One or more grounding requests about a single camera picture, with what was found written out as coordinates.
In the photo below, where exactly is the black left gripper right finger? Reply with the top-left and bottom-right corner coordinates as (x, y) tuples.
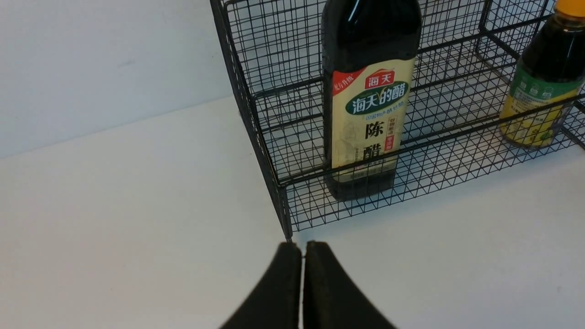
(303, 241), (395, 329)

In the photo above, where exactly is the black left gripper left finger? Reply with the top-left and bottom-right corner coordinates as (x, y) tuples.
(222, 242), (302, 329)

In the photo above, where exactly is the oyster sauce bottle yellow cap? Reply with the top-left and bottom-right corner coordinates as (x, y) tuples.
(500, 0), (585, 149)

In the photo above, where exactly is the dark vinegar bottle gold cap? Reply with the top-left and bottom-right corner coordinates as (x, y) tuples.
(320, 0), (423, 202)

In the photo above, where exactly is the black wire mesh shelf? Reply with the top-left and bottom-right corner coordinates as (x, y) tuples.
(210, 0), (584, 241)

